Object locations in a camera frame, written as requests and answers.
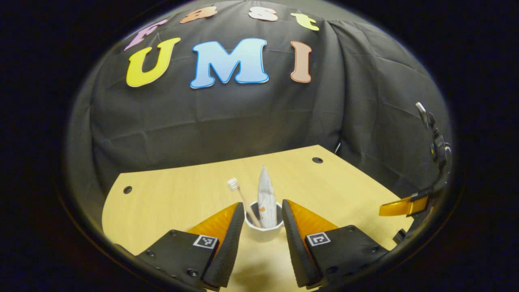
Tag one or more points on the light wooden desktop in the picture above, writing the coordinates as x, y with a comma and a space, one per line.
182, 194

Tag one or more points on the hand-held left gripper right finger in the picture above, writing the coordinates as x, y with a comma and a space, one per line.
296, 247

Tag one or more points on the wooden toothbrush with white bristles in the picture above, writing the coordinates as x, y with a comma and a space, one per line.
243, 198

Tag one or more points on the white toothpaste tube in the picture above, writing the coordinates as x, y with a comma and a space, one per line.
266, 194

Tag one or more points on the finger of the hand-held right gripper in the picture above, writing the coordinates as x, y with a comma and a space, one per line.
399, 207

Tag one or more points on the black backdrop cloth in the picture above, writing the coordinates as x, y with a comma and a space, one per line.
243, 121

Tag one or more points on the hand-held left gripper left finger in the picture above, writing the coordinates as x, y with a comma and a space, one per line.
229, 251

